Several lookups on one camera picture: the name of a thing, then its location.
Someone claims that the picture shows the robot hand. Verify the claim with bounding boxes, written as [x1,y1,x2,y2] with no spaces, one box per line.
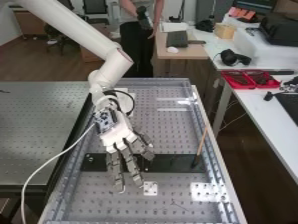
[90,107,157,194]

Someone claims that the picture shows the clear box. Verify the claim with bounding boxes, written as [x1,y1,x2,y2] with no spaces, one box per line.
[36,77,249,224]

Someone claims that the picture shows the black plate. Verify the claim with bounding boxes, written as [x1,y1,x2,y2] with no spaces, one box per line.
[80,152,207,174]

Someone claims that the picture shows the thin stick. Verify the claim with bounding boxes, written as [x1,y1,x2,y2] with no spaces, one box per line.
[190,126,210,168]

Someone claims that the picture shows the wooden desk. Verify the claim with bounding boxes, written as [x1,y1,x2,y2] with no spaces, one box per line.
[151,21,223,101]

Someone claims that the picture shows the white computer mouse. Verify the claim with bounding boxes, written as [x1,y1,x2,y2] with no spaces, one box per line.
[165,46,181,55]

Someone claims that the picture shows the person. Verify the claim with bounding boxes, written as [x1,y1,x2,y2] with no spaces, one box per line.
[116,0,166,80]

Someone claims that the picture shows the red tray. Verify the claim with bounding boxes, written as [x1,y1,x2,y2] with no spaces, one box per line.
[246,68,282,90]
[219,69,258,90]

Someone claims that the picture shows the white desk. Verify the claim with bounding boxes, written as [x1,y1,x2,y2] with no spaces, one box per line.
[190,19,298,188]

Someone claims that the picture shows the black headphones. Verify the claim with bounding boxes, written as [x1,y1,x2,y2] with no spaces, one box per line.
[219,48,253,67]

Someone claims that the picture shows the black office chair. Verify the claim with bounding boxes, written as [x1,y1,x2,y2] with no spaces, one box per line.
[81,0,110,25]

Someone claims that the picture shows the small cardboard box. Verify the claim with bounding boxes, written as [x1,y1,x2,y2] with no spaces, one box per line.
[213,22,237,41]

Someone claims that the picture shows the black case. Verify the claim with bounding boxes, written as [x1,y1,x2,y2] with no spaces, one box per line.
[258,12,298,47]

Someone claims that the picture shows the black cable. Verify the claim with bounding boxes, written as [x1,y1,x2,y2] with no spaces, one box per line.
[110,89,137,118]

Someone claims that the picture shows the white cable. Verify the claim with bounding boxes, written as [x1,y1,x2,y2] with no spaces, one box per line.
[20,122,97,224]

